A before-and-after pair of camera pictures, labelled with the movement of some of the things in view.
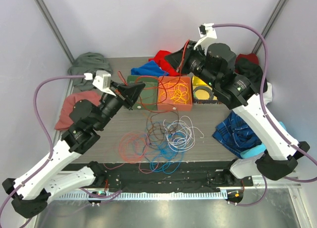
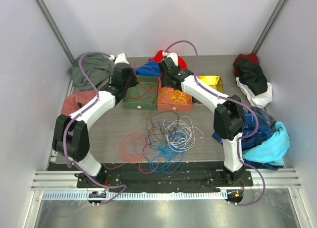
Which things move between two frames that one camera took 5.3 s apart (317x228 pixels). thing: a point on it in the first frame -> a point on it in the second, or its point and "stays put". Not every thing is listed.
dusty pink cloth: [65, 121] stays put
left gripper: [126, 95] -> [134, 82]
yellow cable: [181, 93] stays put
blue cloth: [150, 69] stays put
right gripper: [189, 52] -> [163, 81]
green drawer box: [148, 99] stays put
